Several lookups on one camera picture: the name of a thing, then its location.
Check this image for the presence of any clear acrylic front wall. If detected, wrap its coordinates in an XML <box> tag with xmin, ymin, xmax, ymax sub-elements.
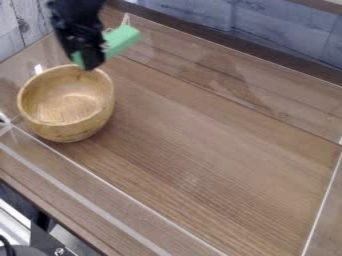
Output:
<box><xmin>0</xmin><ymin>123</ymin><xmax>227</xmax><ymax>256</ymax></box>

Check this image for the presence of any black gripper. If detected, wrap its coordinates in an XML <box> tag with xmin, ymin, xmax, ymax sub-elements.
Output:
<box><xmin>46</xmin><ymin>0</ymin><xmax>105</xmax><ymax>71</ymax></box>

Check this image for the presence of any green rectangular block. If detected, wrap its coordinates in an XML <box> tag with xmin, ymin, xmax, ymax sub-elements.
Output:
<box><xmin>70</xmin><ymin>24</ymin><xmax>141</xmax><ymax>69</ymax></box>

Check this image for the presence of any clear acrylic wall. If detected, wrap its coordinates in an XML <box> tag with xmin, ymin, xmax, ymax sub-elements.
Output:
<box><xmin>0</xmin><ymin>123</ymin><xmax>227</xmax><ymax>256</ymax></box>
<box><xmin>101</xmin><ymin>10</ymin><xmax>342</xmax><ymax>145</ymax></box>

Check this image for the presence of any black metal table bracket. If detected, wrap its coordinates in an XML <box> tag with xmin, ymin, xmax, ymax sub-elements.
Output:
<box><xmin>29</xmin><ymin>223</ymin><xmax>78</xmax><ymax>256</ymax></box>

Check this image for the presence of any black cable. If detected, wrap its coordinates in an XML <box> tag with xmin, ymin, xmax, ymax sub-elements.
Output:
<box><xmin>0</xmin><ymin>234</ymin><xmax>14</xmax><ymax>256</ymax></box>

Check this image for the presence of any wooden bowl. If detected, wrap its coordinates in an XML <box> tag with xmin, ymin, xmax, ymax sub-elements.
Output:
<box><xmin>17</xmin><ymin>64</ymin><xmax>114</xmax><ymax>143</ymax></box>

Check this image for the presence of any clear acrylic back wall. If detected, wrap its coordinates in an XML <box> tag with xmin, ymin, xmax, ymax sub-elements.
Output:
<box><xmin>101</xmin><ymin>10</ymin><xmax>342</xmax><ymax>145</ymax></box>

